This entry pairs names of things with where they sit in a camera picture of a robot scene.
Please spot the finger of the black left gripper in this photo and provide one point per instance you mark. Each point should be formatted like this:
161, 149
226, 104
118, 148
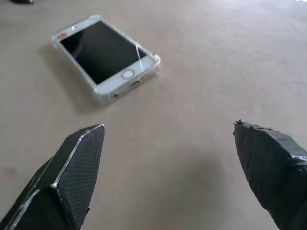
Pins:
22, 1

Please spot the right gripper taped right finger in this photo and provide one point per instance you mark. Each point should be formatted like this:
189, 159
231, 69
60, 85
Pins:
275, 172

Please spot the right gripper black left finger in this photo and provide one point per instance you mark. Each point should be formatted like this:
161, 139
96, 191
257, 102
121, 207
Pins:
72, 177

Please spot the white smartphone with black screen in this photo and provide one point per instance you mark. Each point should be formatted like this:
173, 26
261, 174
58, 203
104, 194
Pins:
100, 55

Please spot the clear transparent phone case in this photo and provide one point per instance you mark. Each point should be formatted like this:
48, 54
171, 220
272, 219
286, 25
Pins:
157, 61

